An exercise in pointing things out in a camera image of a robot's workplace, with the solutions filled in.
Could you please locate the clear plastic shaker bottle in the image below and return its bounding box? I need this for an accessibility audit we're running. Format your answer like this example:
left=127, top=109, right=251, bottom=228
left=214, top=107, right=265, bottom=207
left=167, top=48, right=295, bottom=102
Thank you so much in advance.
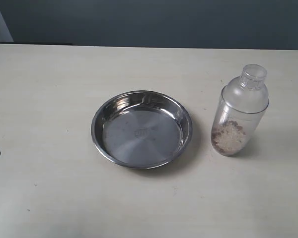
left=211, top=64, right=269, bottom=156

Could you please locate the round stainless steel plate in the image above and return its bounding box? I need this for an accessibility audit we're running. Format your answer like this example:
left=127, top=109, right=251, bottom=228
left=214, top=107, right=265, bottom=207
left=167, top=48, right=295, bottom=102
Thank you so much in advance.
left=91, top=90, right=193, bottom=170

